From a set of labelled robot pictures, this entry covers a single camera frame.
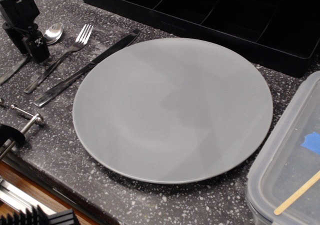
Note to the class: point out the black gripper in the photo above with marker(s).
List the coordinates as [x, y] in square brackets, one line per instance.
[21, 15]

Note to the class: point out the silver metal spoon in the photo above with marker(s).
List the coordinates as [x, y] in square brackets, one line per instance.
[51, 36]

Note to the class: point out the grey round plate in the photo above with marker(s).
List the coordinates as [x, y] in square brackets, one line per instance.
[172, 111]

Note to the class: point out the silver metal fork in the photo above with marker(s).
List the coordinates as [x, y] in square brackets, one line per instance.
[79, 44]

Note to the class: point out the silver metal knife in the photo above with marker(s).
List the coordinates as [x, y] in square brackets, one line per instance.
[64, 84]

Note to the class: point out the metal screw clamp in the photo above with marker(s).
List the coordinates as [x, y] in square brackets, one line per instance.
[10, 136]

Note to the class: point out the black compartment tray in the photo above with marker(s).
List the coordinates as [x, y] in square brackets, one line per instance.
[283, 35]

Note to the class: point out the clear plastic container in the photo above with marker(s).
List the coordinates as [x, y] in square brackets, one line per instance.
[283, 165]

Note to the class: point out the blue tape piece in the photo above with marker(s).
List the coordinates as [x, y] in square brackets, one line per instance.
[312, 142]

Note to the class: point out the wooden stick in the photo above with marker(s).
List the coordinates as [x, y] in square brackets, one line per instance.
[297, 194]

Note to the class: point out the aluminium rail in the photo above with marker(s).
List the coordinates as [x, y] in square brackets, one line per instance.
[19, 200]

